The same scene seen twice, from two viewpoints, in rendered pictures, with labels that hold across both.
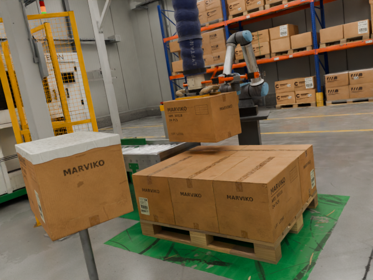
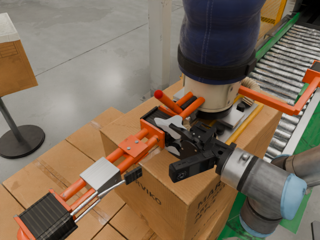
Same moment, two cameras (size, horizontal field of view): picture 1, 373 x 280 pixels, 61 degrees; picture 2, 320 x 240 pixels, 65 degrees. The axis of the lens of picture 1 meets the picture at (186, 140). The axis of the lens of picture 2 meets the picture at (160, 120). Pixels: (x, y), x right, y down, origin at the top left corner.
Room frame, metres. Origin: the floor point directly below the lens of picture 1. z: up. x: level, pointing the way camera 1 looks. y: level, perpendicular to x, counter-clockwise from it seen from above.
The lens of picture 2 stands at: (2.94, -0.86, 1.68)
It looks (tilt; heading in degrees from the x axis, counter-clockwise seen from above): 43 degrees down; 90
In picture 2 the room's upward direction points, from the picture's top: straight up
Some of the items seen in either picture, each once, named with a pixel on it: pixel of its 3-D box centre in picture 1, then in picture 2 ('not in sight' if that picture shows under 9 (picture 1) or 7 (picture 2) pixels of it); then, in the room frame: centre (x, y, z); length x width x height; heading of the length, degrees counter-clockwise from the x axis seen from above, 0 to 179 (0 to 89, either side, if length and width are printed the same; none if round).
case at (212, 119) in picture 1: (201, 117); (194, 150); (3.09, -0.18, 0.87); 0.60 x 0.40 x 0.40; 45
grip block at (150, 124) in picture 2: (217, 80); (161, 125); (2.95, -0.37, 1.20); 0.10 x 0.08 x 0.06; 139
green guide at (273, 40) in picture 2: not in sight; (269, 39); (4.00, 1.44, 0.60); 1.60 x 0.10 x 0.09; 52
